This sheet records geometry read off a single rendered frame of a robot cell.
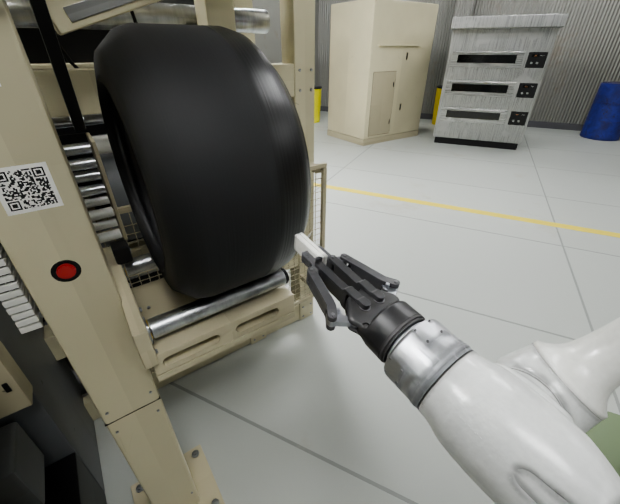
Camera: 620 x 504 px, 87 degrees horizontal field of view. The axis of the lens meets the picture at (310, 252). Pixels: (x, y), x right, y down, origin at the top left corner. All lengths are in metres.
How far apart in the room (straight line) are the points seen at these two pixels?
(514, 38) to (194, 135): 5.92
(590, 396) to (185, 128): 0.61
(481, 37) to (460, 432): 6.06
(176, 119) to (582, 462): 0.58
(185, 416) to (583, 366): 1.53
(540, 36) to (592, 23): 2.45
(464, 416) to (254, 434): 1.33
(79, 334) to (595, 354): 0.85
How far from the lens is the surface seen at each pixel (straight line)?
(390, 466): 1.59
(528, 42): 6.29
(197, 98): 0.57
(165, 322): 0.78
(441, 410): 0.37
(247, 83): 0.61
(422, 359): 0.38
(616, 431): 0.98
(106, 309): 0.81
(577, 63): 8.67
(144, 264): 1.01
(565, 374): 0.49
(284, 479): 1.54
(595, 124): 8.07
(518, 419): 0.36
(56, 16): 1.07
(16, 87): 0.67
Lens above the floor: 1.41
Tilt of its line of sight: 32 degrees down
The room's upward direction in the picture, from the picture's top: straight up
